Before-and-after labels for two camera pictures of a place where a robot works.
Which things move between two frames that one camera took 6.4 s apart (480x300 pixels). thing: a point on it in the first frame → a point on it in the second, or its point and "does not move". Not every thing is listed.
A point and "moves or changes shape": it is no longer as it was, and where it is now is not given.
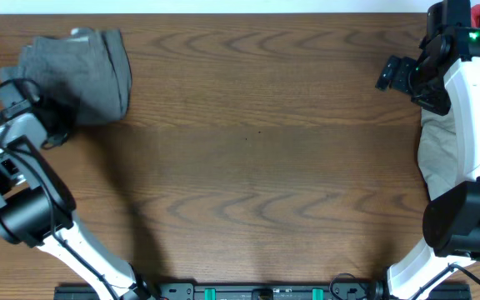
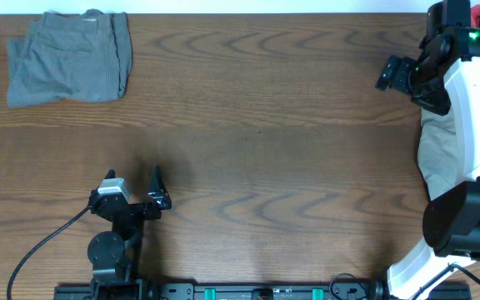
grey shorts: (90, 68) moves or changes shape
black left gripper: (71, 112) → (159, 195)
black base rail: (260, 290) does not move
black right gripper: (395, 76) does not move
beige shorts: (437, 152) does not move
